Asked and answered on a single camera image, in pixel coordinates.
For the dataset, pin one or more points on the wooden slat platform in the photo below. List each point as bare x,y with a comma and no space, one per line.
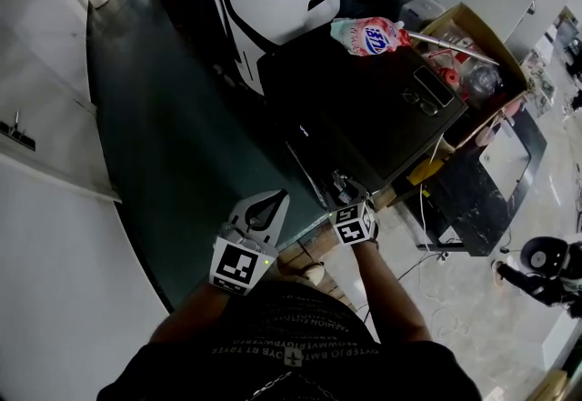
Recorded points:
309,247

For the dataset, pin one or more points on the white door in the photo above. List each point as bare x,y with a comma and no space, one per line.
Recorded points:
54,149

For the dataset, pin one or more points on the black rimmed eyeglasses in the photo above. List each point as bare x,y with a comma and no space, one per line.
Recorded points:
420,103

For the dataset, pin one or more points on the yellow paper tag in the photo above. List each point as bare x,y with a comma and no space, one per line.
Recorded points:
425,172

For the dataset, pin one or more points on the black marble sink table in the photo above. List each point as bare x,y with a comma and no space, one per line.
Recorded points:
464,217

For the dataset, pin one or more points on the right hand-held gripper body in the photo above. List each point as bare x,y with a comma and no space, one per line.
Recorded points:
352,228

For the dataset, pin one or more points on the brown cardboard box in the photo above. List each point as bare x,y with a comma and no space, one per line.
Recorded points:
495,31

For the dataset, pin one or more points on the red plastic cap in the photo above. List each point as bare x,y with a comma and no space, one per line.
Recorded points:
450,75

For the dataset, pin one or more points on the clear plastic bottle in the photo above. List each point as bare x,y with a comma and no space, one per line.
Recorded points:
482,83

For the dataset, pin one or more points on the person's left forearm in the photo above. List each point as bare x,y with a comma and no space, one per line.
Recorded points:
191,313

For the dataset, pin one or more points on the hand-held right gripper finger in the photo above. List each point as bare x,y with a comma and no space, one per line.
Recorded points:
338,192
359,197

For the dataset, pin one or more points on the black printed t-shirt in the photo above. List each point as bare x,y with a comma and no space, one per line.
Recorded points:
291,385

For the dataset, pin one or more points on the white and black service robot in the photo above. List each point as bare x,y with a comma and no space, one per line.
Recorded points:
282,8

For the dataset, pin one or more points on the black flat rectangular case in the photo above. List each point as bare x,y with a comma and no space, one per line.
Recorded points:
434,86

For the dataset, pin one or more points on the pink plastic item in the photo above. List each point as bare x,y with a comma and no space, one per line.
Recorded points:
498,122

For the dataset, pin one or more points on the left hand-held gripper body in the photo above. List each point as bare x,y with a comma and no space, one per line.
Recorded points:
236,265

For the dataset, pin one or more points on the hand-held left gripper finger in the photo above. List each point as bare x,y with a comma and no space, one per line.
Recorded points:
281,222
238,213

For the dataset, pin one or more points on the silver metal rod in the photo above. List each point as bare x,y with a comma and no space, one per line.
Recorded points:
454,47

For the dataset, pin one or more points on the person's right forearm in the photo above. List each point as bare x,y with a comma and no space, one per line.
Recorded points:
386,294

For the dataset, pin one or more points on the person's left shoe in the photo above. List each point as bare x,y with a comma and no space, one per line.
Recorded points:
314,273

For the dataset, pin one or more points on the pink detergent refill pouch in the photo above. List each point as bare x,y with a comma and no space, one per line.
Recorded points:
370,37

